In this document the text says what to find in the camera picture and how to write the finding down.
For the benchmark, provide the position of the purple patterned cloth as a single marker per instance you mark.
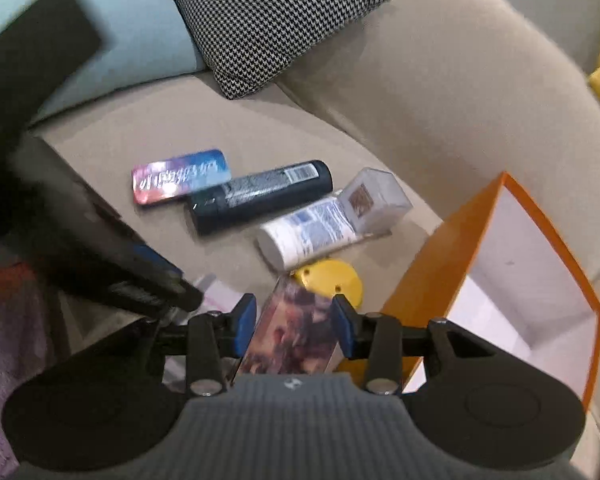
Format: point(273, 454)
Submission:
point(10, 350)

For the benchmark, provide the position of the printed picture card box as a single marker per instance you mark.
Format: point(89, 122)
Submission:
point(290, 330)

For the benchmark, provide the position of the clear plastic box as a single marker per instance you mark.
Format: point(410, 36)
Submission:
point(375, 200)

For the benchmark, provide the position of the white bottle blue label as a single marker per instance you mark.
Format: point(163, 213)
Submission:
point(305, 232)

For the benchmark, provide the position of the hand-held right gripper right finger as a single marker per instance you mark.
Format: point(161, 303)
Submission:
point(342, 330)

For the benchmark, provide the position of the light blue pillow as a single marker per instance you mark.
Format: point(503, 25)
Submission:
point(130, 35)

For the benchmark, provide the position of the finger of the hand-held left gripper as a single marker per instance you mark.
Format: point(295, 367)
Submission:
point(170, 295)
point(155, 259)

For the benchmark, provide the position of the black cylindrical bottle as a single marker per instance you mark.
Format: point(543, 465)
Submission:
point(260, 190)

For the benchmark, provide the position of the yellow tape measure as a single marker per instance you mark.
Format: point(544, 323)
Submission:
point(330, 275)

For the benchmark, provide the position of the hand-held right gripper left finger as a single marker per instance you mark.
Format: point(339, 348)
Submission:
point(245, 325)

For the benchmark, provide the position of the houndstooth pillow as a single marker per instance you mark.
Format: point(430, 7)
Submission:
point(270, 15)

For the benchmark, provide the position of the white pink packet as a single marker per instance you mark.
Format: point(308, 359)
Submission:
point(220, 292)

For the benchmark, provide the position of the colourful tin case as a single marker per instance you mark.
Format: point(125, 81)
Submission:
point(180, 177)

